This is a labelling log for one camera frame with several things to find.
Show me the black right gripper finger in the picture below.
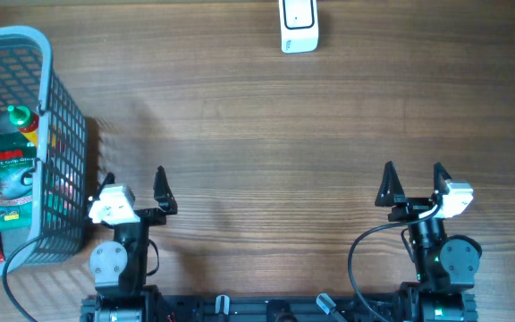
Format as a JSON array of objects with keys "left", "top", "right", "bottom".
[
  {"left": 434, "top": 162, "right": 452, "bottom": 195},
  {"left": 375, "top": 161, "right": 405, "bottom": 207}
]

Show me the white barcode scanner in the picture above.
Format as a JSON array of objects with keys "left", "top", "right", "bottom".
[{"left": 278, "top": 0, "right": 319, "bottom": 54}]

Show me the orange sauce bottle green cap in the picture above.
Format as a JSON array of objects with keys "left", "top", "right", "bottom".
[{"left": 7, "top": 106, "right": 39, "bottom": 146}]

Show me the grey plastic mesh basket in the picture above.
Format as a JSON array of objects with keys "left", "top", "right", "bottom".
[{"left": 0, "top": 26, "right": 88, "bottom": 275}]

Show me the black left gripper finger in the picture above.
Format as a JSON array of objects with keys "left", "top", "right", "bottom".
[
  {"left": 97, "top": 172, "right": 115, "bottom": 196},
  {"left": 153, "top": 165, "right": 178, "bottom": 215}
]

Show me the green 3M gloves packet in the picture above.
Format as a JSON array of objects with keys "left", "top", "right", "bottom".
[{"left": 0, "top": 132, "right": 37, "bottom": 232}]

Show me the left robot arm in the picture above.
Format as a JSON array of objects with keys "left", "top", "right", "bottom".
[{"left": 80, "top": 166, "right": 178, "bottom": 322}]

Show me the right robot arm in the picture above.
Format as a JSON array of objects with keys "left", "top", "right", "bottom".
[{"left": 375, "top": 161, "right": 482, "bottom": 322}]

